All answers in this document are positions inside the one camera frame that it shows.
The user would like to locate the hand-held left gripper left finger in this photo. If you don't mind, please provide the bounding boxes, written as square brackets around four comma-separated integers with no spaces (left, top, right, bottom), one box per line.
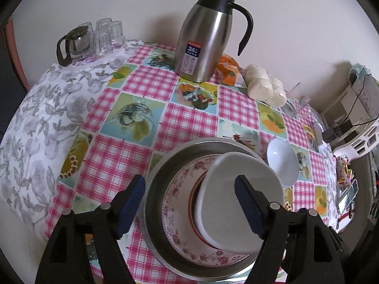
[35,175,146,284]

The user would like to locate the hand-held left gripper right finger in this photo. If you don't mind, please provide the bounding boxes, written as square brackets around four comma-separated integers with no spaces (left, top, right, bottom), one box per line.
[235,175,345,284]

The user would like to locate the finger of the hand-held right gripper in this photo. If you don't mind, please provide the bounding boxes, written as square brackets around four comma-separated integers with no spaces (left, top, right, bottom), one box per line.
[327,226,346,256]

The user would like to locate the stainless steel basin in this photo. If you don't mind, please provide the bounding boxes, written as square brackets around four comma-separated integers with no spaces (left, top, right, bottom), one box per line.
[144,138,285,283]

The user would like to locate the white square bowl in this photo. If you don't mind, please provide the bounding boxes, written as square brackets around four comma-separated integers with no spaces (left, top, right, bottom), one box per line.
[194,151,284,255]

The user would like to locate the pink floral round plate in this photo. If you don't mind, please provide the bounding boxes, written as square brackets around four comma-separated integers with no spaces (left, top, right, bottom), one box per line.
[161,154,258,268]

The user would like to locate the strawberry print bowl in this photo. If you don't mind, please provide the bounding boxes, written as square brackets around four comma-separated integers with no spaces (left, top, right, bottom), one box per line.
[189,172,226,249]

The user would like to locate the small white floral bowl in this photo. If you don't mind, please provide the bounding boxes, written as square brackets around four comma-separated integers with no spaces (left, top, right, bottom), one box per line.
[266,138,299,187]

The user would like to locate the colourful snack packets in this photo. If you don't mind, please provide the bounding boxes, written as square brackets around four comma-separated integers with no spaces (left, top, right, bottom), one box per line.
[336,157,349,184]

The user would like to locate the small white box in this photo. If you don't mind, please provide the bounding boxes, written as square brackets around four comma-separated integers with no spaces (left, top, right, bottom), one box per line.
[313,123,325,146]

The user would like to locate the white plastic basket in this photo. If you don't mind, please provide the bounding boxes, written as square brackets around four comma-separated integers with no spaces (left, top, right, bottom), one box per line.
[332,120,379,156]

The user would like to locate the pink checked tablecloth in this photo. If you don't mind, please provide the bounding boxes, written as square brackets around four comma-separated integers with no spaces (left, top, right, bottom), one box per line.
[44,44,339,284]

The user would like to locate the black power adapter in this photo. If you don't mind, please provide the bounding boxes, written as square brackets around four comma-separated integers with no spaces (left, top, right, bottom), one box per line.
[322,123,342,143]

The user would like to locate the clear glass mug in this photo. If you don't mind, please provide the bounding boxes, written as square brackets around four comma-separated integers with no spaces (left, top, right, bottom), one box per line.
[281,83,311,119]

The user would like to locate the bag of white buns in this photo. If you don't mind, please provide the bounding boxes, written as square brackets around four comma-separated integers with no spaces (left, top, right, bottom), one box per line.
[243,64,288,108]

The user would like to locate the grey floral cloth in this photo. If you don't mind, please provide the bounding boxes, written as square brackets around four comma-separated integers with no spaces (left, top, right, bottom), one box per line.
[0,40,145,237]

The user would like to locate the orange snack packet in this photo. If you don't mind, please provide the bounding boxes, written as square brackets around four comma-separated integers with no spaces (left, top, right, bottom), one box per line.
[216,54,245,88]

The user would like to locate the white printed box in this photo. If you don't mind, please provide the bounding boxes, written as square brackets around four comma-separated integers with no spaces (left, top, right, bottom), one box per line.
[349,63,379,119]

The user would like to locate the stainless steel thermos jug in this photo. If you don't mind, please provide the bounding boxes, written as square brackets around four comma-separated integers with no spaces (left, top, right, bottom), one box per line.
[173,0,253,83]

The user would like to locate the red chair back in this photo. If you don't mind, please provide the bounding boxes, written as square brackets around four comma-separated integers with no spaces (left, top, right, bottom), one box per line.
[4,19,30,92]

